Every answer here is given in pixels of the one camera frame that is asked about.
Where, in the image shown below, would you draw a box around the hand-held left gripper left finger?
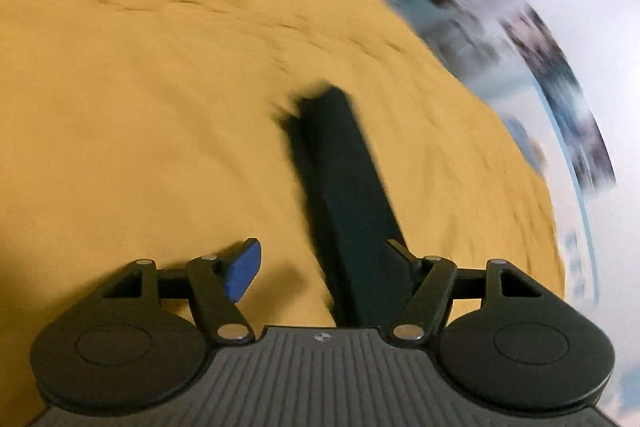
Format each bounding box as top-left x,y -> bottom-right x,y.
101,238 -> 263,342

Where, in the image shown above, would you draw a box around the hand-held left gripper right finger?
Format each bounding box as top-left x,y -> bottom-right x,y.
385,239 -> 547,343

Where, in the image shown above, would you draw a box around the black pants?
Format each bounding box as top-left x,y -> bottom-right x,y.
278,83 -> 437,329

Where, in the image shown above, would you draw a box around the yellow blanket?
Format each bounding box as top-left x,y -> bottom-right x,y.
0,0 -> 567,427

